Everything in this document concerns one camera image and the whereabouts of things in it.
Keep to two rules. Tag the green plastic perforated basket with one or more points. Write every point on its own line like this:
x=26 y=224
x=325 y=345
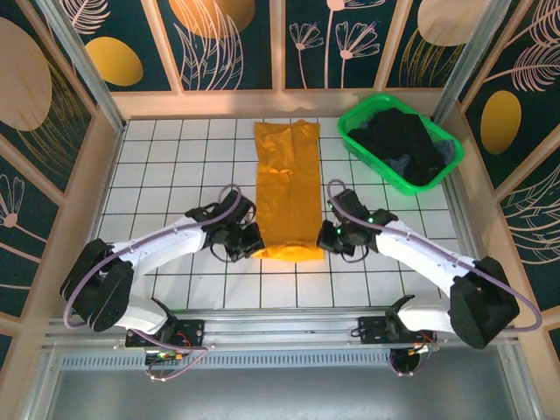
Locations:
x=376 y=168

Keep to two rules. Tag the orange t-shirt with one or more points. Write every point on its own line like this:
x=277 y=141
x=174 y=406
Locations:
x=286 y=197

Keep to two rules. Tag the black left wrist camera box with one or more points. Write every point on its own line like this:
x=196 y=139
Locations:
x=236 y=210

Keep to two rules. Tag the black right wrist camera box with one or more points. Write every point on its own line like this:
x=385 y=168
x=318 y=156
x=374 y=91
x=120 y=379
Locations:
x=350 y=205

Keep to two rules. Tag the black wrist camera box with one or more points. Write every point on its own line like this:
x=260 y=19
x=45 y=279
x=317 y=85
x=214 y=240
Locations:
x=236 y=210
x=350 y=205

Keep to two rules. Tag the black base plate of right arm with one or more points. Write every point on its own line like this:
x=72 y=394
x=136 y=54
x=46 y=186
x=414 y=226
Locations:
x=372 y=330

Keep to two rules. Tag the grey t-shirt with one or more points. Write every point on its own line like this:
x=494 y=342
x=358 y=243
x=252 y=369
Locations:
x=444 y=149

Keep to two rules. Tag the aluminium frame post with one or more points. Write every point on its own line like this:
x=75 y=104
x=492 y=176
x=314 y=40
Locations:
x=87 y=74
x=469 y=61

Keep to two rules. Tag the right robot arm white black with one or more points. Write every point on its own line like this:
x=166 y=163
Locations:
x=420 y=254

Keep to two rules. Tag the black base plate of left arm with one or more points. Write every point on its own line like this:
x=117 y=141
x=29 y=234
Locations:
x=192 y=328

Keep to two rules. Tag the black t-shirt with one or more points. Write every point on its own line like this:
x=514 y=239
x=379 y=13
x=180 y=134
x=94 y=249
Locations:
x=402 y=135

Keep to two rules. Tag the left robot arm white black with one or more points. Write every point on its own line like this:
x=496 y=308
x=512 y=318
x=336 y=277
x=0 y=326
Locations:
x=166 y=245

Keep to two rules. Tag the long aluminium mounting rail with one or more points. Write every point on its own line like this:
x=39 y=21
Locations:
x=280 y=326

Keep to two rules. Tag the aluminium side rail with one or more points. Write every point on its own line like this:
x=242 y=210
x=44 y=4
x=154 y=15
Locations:
x=459 y=205

